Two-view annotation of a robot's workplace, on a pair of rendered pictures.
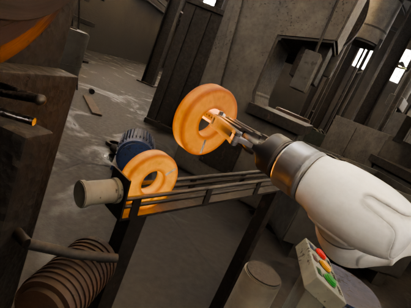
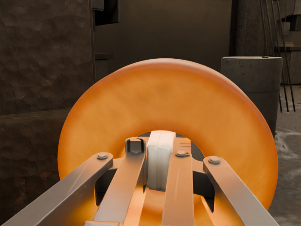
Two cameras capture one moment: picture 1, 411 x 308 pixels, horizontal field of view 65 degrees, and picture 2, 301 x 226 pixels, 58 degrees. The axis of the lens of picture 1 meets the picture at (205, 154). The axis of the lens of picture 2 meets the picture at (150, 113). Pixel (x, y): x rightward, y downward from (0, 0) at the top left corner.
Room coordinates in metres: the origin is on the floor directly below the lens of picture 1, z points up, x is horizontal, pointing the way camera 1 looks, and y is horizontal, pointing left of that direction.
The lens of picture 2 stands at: (0.57, -0.13, 0.99)
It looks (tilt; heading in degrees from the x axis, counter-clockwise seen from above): 14 degrees down; 58
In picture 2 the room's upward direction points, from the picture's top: straight up
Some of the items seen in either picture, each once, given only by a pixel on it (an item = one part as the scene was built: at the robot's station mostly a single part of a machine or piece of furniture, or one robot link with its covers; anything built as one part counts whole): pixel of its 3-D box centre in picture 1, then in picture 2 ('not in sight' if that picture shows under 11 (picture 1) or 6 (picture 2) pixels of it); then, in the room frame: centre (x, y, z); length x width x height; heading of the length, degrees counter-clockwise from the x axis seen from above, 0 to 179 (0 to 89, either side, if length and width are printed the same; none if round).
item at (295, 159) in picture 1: (297, 169); not in sight; (0.53, -0.15, 0.91); 0.09 x 0.06 x 0.09; 140
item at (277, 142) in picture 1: (265, 148); not in sight; (0.58, -0.10, 0.91); 0.09 x 0.08 x 0.07; 50
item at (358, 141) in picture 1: (353, 168); not in sight; (4.21, -1.85, 0.55); 1.10 x 0.53 x 1.10; 15
